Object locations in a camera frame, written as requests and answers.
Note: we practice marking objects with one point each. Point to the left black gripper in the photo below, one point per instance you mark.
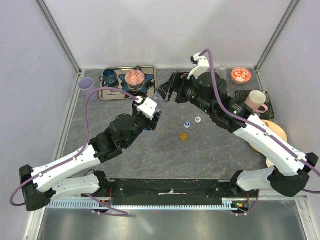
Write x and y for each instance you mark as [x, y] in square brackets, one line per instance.
[153, 124]

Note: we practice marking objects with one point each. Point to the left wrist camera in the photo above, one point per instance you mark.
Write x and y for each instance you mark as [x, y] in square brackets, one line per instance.
[147, 106]

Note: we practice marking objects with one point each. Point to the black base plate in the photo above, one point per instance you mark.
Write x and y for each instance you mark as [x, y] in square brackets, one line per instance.
[171, 191]

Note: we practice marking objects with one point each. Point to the white slotted cable duct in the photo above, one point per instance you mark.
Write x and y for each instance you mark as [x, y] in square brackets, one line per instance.
[89, 204]

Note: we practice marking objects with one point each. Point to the red white bowl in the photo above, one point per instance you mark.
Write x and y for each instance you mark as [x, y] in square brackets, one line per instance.
[269, 163]

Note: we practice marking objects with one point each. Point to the clear bottle blue cap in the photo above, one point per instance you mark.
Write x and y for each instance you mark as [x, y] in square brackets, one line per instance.
[161, 103]

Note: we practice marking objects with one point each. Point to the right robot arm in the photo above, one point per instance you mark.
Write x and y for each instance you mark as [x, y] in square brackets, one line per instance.
[289, 173]

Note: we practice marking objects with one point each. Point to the pink mug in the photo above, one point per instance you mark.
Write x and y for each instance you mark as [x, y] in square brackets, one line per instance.
[256, 101]

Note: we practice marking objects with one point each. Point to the steel tray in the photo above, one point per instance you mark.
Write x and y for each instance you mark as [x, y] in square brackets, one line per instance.
[118, 95]

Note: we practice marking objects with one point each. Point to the dark blue mug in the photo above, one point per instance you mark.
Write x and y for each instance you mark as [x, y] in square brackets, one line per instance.
[109, 78]

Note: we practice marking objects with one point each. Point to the aluminium frame post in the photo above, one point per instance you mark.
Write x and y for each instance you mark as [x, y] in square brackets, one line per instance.
[46, 13]
[276, 34]

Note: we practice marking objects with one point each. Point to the blue star-shaped dish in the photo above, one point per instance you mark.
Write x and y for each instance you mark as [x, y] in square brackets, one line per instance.
[142, 88]

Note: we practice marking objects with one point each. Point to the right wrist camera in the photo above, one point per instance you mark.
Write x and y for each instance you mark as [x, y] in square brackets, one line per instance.
[201, 65]

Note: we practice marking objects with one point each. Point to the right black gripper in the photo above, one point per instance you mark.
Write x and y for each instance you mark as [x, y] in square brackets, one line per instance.
[178, 82]

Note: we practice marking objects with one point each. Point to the left aluminium frame post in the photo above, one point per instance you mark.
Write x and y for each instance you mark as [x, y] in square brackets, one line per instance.
[46, 13]

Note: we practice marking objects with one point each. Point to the beige bird plate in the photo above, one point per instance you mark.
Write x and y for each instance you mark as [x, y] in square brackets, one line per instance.
[276, 129]

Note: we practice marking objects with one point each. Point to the red patterned bowl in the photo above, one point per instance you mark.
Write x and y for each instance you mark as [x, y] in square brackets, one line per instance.
[135, 78]

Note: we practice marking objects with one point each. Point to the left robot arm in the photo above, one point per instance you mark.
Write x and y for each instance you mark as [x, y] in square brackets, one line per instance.
[41, 185]

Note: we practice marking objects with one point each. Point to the right aluminium frame post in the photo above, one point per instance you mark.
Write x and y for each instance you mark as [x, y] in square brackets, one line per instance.
[276, 34]

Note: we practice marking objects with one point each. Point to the orange floral small bowl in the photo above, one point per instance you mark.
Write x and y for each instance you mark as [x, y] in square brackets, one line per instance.
[241, 75]

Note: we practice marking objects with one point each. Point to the white green bottle cap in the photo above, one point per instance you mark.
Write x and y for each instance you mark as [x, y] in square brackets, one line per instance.
[198, 119]

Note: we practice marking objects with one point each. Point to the orange bottle cap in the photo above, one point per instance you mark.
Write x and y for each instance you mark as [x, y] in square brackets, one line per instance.
[184, 136]

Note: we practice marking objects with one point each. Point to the dark floral square plate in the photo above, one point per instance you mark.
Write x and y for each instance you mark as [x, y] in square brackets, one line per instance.
[267, 115]

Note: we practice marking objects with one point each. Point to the clear bottle green label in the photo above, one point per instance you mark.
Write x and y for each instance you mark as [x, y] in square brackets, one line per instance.
[222, 71]

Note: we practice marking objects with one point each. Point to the blue pocari bottle cap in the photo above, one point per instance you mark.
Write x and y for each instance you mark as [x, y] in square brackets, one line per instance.
[187, 124]

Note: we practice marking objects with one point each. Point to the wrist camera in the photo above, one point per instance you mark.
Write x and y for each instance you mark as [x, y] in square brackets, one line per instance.
[147, 106]
[201, 65]

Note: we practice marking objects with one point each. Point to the lilac plastic cup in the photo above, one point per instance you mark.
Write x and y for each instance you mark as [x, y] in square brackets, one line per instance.
[87, 86]

